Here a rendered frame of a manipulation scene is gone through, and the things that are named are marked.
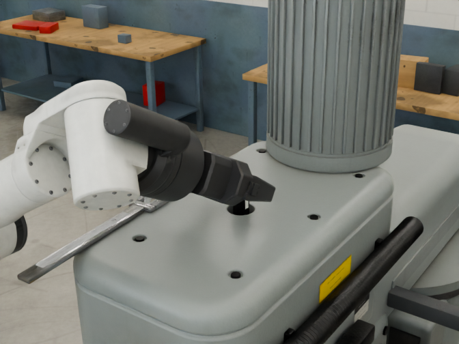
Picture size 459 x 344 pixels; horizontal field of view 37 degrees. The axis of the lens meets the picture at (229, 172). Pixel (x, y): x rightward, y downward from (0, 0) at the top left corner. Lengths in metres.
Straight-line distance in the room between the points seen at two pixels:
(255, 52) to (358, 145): 5.00
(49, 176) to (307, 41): 0.41
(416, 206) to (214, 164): 0.58
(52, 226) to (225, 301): 4.25
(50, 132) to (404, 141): 0.94
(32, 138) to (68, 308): 3.36
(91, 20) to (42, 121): 6.05
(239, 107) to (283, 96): 5.23
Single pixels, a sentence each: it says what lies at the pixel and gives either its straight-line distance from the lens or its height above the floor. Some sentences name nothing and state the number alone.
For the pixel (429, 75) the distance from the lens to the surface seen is 4.76.
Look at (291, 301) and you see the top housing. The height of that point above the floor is 1.84.
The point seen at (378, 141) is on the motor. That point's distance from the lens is 1.04.
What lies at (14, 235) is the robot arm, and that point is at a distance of 0.89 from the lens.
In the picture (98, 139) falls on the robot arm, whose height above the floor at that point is 2.07.
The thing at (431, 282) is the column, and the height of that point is 1.56.
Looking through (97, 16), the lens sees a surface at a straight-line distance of 6.69.
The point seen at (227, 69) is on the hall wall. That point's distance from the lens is 6.21.
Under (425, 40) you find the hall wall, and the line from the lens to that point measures 5.28.
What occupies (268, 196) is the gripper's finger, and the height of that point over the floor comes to 1.93.
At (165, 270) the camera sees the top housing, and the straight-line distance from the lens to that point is 0.79.
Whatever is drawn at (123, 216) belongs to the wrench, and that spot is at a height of 1.90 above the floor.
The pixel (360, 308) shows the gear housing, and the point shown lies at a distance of 1.08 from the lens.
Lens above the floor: 2.31
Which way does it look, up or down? 25 degrees down
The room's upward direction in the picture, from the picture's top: 1 degrees counter-clockwise
